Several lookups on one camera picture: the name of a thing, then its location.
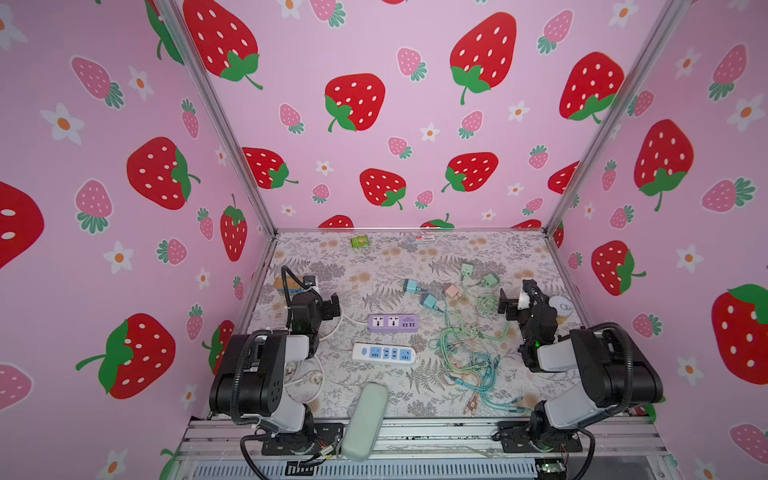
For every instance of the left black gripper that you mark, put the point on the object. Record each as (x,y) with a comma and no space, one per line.
(327,306)

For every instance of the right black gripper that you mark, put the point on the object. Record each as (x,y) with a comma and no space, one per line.
(516,308)

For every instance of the green charger plug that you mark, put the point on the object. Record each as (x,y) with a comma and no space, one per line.
(490,280)
(467,270)

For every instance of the teal charger plug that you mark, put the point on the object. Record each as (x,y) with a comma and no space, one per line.
(411,286)
(430,302)

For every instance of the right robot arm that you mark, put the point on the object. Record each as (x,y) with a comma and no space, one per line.
(614,375)

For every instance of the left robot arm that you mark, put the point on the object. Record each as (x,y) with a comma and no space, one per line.
(249,386)

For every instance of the pink charger plug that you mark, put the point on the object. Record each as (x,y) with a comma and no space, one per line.
(452,292)

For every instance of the yellow tape roll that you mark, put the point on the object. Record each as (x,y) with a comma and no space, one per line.
(564,307)

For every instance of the white blue power strip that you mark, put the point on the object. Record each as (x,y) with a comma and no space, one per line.
(383,354)

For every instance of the purple power strip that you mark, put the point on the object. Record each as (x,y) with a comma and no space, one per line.
(393,323)

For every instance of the green snack packet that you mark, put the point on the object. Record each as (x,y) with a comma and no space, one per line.
(360,241)

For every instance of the small clear packet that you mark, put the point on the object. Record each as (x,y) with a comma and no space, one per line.
(420,239)

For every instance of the pale green oblong case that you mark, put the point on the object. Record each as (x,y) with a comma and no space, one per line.
(363,428)

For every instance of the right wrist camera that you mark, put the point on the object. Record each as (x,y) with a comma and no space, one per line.
(524,300)

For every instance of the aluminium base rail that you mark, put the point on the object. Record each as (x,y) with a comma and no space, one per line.
(442,448)

